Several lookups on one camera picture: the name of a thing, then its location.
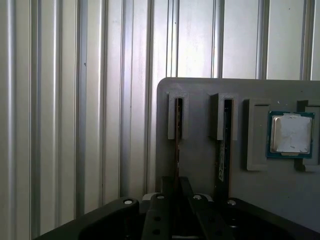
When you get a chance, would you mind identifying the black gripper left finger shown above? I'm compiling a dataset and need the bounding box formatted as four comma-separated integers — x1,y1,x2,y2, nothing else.
32,176,177,240

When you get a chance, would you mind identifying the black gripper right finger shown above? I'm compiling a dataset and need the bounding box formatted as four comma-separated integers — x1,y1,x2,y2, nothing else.
179,176,320,240

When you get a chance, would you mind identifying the blue RAM stick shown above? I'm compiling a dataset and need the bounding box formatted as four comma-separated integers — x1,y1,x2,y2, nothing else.
174,97,183,231
214,99,235,201

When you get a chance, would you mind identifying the grey plastic parts rack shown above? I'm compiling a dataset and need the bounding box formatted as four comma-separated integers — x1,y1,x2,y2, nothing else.
155,76,320,226

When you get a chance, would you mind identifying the silver topped CPU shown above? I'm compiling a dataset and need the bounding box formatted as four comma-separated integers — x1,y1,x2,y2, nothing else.
266,111,315,160

